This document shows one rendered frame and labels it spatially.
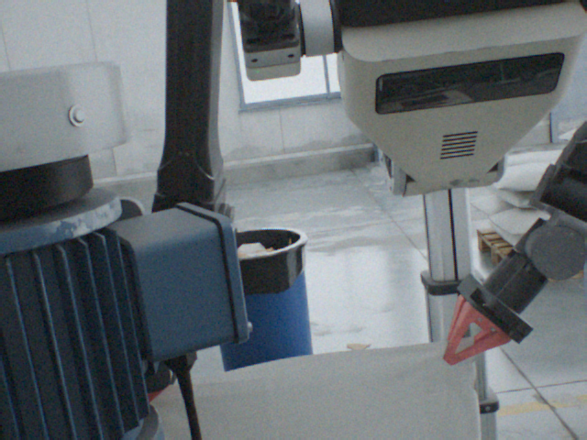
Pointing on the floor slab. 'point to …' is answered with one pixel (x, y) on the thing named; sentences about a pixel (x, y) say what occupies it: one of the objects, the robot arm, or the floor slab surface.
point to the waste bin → (272, 299)
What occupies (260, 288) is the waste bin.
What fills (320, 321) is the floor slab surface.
